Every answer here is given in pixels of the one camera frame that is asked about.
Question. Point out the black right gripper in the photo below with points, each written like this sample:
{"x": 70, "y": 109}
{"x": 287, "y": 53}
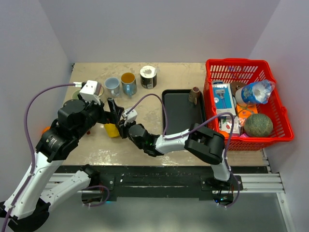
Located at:
{"x": 122, "y": 128}

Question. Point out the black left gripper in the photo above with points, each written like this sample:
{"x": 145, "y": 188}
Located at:
{"x": 115, "y": 115}

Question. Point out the yellow mug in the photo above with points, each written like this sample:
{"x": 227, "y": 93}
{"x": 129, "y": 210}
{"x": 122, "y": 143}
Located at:
{"x": 111, "y": 130}

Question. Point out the cream enamel mug black rim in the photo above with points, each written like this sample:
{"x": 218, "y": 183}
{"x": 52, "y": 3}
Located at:
{"x": 101, "y": 92}

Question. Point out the light blue footed mug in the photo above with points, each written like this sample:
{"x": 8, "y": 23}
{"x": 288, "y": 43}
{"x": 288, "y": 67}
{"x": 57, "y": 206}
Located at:
{"x": 112, "y": 85}

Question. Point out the blue butterfly mug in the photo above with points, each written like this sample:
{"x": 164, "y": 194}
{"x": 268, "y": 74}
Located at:
{"x": 129, "y": 85}

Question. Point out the green mug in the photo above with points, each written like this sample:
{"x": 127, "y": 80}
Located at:
{"x": 75, "y": 95}

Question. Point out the brown mug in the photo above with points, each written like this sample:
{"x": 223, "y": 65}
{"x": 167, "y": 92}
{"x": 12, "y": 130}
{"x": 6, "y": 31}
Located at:
{"x": 194, "y": 95}

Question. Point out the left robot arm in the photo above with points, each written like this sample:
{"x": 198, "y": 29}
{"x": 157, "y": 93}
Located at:
{"x": 30, "y": 205}

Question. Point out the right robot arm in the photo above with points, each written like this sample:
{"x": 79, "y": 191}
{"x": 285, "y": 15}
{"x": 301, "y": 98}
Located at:
{"x": 204, "y": 143}

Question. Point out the black tray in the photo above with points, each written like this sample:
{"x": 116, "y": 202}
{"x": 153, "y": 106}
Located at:
{"x": 181, "y": 113}

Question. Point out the black can with white lid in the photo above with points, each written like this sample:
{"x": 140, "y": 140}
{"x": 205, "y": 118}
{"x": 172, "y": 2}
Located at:
{"x": 148, "y": 77}

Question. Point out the orange fruit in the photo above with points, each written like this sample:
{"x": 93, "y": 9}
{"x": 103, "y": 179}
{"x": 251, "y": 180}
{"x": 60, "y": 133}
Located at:
{"x": 45, "y": 129}

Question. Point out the small snack packet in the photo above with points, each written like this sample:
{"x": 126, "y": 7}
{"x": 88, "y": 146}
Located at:
{"x": 225, "y": 125}

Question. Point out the razor package box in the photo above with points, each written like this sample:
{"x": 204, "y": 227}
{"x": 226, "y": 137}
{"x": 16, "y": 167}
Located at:
{"x": 223, "y": 99}

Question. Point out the orange packet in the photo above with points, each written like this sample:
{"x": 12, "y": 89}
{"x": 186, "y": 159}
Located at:
{"x": 243, "y": 112}

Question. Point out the brown tape roll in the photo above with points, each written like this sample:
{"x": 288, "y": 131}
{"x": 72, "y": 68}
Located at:
{"x": 236, "y": 85}

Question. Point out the green melon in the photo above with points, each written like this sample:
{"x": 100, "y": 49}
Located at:
{"x": 258, "y": 125}

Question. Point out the red plastic basket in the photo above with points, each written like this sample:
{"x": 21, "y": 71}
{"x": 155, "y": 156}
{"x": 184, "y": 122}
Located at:
{"x": 248, "y": 71}

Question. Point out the toilet paper roll pack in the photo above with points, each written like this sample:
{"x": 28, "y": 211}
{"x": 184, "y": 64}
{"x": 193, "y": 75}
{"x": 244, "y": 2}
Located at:
{"x": 254, "y": 93}

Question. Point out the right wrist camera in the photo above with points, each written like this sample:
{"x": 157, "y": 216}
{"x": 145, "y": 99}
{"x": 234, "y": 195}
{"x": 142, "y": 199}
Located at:
{"x": 129, "y": 115}

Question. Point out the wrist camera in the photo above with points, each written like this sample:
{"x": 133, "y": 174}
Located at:
{"x": 90, "y": 92}
{"x": 129, "y": 115}

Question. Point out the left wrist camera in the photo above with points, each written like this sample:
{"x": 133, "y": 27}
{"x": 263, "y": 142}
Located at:
{"x": 90, "y": 92}

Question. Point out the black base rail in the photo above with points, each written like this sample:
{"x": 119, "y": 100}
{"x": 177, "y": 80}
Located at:
{"x": 164, "y": 182}

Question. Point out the aluminium frame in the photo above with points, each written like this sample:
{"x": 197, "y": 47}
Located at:
{"x": 262, "y": 183}

